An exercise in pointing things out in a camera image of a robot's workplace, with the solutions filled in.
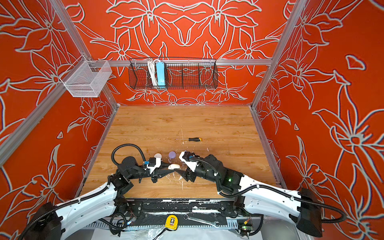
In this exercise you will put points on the white round puck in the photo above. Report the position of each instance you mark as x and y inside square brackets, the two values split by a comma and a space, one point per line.
[158, 155]

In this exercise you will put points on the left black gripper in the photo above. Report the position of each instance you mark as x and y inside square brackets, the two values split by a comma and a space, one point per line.
[160, 174]

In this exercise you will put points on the yellow tape measure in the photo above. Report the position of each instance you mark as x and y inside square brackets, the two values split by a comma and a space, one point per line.
[172, 223]

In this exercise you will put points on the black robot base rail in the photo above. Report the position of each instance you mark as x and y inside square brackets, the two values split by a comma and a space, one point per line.
[151, 213]

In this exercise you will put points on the silver wrench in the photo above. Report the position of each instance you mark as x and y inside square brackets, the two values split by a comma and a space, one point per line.
[213, 224]

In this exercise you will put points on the yellow black handled screwdriver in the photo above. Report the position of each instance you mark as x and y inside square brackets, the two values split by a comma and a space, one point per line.
[190, 139]

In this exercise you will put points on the black wire wall basket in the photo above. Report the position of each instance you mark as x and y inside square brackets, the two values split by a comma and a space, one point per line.
[180, 73]

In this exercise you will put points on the purple round puck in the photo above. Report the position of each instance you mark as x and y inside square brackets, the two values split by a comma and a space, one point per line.
[172, 155]

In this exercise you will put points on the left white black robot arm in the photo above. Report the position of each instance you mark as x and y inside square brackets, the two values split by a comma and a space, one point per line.
[58, 222]

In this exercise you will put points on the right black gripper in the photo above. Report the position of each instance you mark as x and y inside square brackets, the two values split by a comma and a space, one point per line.
[185, 175]

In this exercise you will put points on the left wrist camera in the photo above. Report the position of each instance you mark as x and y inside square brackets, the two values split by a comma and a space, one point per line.
[152, 164]

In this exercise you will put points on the light blue box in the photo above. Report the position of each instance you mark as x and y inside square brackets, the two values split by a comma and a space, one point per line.
[160, 66]

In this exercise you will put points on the clear mesh wall basket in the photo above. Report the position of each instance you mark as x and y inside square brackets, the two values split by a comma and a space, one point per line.
[86, 79]

